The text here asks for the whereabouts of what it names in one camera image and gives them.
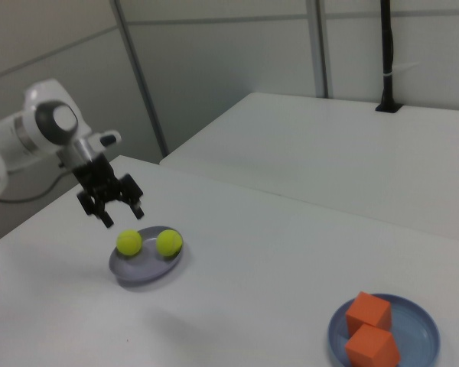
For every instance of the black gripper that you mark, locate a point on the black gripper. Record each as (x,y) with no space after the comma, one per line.
(97,177)

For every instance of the yellow tennis ball black print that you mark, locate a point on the yellow tennis ball black print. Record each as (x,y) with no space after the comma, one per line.
(129,242)

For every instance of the plain yellow tennis ball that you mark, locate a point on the plain yellow tennis ball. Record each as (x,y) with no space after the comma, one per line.
(169,242)

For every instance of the orange foam cube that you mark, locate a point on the orange foam cube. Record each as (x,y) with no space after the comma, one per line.
(367,311)
(371,346)

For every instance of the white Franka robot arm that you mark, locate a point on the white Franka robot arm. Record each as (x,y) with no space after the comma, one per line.
(7,134)

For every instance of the purple plastic plate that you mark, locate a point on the purple plastic plate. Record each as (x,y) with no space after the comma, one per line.
(145,267)

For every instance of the white side table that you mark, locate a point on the white side table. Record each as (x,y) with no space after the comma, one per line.
(329,153)

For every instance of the blue plastic plate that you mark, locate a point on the blue plastic plate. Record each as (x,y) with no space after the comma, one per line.
(420,336)

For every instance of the grey partition post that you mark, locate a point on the grey partition post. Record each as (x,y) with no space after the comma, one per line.
(139,76)
(320,49)

